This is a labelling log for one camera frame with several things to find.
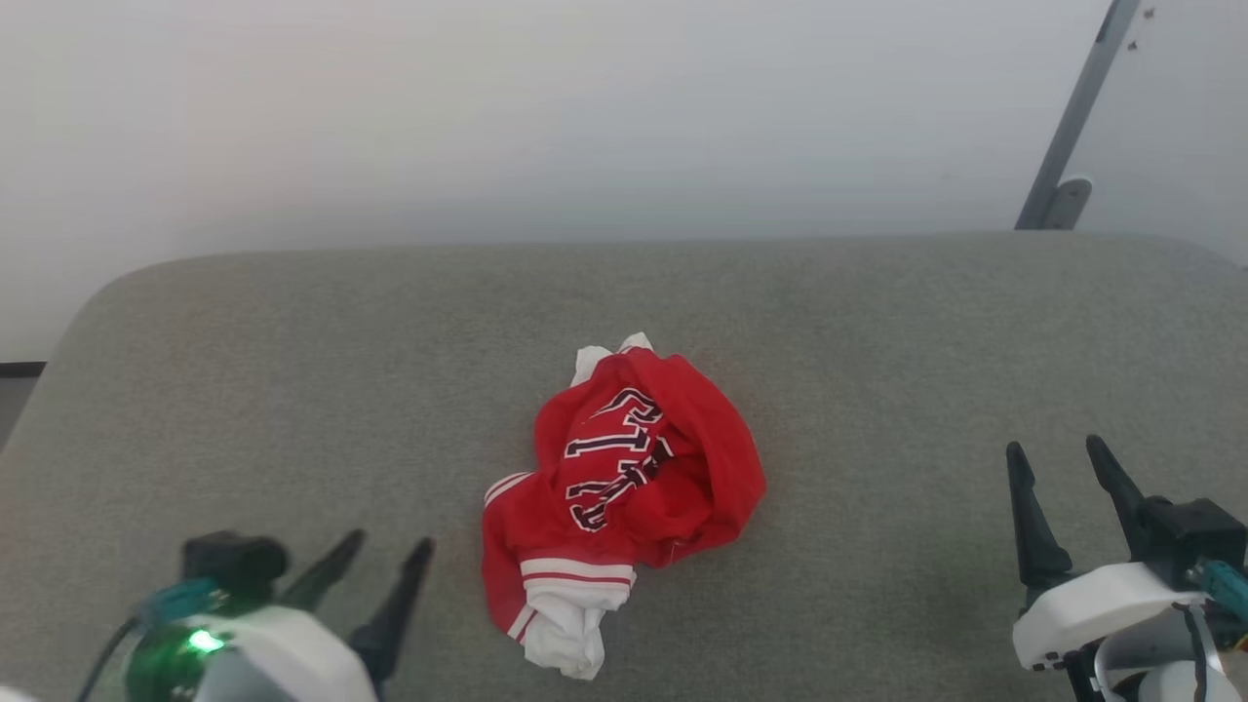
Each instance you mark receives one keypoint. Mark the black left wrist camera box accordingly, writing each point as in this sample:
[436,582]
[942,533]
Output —
[234,561]

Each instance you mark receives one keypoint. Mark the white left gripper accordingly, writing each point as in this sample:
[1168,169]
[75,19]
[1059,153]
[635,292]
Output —
[292,653]

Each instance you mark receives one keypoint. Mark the teal left camera plug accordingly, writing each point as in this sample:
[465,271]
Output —
[180,600]

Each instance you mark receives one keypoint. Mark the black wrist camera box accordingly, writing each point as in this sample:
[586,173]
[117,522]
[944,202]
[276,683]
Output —
[234,561]
[1194,536]

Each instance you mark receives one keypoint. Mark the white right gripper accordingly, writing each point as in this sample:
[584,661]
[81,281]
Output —
[1102,604]

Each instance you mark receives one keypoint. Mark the dark wall skirting strip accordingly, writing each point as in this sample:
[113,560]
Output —
[19,370]

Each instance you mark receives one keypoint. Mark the grey fabric sofa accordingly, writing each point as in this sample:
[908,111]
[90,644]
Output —
[877,390]

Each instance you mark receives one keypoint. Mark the grey metal pole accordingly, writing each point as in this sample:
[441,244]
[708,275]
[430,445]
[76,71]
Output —
[1072,117]

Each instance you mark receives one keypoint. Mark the teal right camera plug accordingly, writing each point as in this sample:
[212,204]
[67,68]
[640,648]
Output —
[1227,590]

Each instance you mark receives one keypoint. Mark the grey pole base bracket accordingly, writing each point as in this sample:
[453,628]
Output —
[1071,203]

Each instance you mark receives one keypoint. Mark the red and white jersey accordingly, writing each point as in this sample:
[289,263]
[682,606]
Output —
[682,468]

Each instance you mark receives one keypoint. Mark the teal camera plug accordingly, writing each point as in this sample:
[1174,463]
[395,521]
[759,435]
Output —
[180,600]
[1227,590]

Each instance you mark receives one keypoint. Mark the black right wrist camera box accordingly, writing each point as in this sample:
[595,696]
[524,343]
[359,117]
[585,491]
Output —
[1194,536]

